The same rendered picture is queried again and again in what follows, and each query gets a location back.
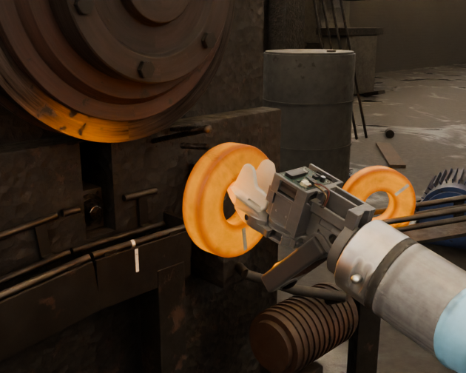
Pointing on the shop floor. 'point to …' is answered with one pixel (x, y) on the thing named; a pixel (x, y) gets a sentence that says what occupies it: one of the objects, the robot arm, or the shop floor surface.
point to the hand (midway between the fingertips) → (232, 186)
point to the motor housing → (301, 332)
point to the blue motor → (444, 189)
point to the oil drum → (312, 106)
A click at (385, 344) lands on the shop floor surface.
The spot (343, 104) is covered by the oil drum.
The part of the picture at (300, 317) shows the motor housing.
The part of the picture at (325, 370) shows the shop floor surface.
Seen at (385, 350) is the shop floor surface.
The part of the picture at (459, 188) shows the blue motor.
